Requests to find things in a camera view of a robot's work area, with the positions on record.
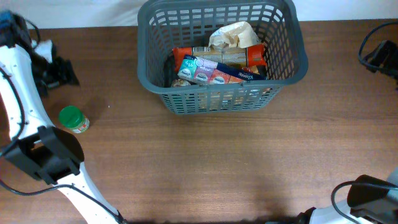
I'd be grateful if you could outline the green lid jar red label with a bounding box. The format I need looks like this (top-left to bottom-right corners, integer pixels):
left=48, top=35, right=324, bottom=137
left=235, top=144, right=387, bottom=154
left=58, top=106, right=90, bottom=134

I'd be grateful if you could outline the grey plastic basket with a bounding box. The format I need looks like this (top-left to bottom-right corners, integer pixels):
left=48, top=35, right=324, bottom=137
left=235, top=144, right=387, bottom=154
left=137, top=0, right=308, bottom=114

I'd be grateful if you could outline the orange pasta packet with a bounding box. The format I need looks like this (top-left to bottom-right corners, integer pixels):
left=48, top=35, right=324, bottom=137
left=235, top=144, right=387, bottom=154
left=172, top=44, right=267, bottom=72

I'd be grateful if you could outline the beige paper bag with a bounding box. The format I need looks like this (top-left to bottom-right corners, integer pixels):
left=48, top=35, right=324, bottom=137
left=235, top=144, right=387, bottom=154
left=208, top=21, right=261, bottom=51

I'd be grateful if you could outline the blue tissue pack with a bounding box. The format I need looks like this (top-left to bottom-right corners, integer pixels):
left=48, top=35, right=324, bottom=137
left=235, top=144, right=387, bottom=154
left=177, top=55, right=266, bottom=85

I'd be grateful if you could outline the green lid jar white label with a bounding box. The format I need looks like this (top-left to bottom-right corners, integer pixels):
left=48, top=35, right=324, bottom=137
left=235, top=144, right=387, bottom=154
left=171, top=78, right=191, bottom=88

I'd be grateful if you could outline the beige coffee mix bag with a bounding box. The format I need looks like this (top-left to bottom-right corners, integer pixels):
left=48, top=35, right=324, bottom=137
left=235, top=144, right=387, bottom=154
left=193, top=63, right=267, bottom=85

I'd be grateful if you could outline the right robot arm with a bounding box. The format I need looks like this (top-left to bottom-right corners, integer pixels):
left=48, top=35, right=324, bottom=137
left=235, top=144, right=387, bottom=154
left=294, top=169, right=397, bottom=223

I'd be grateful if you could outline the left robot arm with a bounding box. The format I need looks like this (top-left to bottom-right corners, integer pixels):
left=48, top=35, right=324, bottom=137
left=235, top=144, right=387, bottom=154
left=1, top=10, right=127, bottom=223

